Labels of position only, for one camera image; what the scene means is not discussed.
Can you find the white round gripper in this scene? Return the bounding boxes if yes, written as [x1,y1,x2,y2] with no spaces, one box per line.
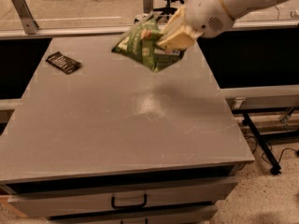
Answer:
[157,0,235,50]

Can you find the green jalapeno chip bag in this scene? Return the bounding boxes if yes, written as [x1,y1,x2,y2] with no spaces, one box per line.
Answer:
[111,15,185,72]

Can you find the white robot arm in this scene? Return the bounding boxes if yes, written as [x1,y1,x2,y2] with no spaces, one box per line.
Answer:
[157,0,288,49]

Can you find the blue pepsi can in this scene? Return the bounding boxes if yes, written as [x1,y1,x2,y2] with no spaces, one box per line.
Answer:
[134,13,148,23]

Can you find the dark brown snack packet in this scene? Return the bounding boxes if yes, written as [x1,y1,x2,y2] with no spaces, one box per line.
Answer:
[47,51,81,75]

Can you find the black table leg stand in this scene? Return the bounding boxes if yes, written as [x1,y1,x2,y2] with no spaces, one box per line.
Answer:
[242,113,281,175]

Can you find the lower grey drawer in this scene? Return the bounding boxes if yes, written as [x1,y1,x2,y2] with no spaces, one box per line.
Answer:
[49,205,217,224]

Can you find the grey drawer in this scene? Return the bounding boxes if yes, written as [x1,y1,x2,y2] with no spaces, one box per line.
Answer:
[49,205,217,224]
[8,176,237,217]

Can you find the upper grey drawer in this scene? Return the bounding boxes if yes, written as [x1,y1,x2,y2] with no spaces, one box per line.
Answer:
[8,176,237,217]

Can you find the grey metal side rail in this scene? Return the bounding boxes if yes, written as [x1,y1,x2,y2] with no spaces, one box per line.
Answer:
[221,85,299,110]

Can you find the black floor cable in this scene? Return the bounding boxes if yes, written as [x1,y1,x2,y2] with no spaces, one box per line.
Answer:
[244,133,299,166]

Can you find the left metal rail bracket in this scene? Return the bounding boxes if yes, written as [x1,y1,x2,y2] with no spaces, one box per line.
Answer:
[11,0,39,35]

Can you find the black drawer handle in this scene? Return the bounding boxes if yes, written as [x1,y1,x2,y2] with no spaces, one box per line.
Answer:
[110,194,148,210]

